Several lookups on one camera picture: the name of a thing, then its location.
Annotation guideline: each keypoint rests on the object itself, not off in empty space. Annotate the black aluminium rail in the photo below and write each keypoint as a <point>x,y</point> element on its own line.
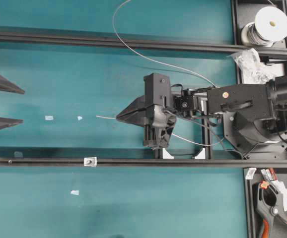
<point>104,162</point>
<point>41,36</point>

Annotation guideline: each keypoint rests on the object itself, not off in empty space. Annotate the orange black spring clamp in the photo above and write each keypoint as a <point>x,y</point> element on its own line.
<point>269,206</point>

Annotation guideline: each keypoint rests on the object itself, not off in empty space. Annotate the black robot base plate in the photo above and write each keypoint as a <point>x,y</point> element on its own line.
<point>265,148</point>

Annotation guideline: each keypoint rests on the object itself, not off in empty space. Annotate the upper black aluminium rail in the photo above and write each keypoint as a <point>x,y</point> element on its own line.
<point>41,36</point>

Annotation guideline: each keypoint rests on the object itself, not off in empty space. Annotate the silver metal corner fitting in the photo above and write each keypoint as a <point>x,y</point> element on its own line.
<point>90,162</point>

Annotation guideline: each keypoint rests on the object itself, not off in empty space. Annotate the white label tag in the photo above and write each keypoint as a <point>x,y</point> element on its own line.
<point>250,173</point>

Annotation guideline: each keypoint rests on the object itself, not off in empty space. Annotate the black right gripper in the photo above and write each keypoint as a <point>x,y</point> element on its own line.
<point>157,122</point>

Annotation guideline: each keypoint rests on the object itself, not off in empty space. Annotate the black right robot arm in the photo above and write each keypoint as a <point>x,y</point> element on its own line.
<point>252,110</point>

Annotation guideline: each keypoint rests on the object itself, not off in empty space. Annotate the clear plastic screw bag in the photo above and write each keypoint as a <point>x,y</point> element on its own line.
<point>252,69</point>

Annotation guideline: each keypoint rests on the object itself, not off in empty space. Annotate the white tape piece bottom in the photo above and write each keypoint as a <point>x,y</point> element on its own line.
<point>75,192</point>

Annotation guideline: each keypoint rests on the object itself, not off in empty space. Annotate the lower black aluminium rail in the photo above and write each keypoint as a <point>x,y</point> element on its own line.
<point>104,162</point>

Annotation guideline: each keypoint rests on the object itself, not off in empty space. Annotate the black rectangular frame stand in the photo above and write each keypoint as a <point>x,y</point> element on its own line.
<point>201,154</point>

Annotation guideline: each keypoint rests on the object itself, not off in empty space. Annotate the white wire spool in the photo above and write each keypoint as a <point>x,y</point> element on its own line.
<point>269,27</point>

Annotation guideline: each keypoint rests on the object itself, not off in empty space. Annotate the clear tape piece on rail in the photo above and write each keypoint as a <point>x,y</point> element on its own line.
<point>18,154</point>

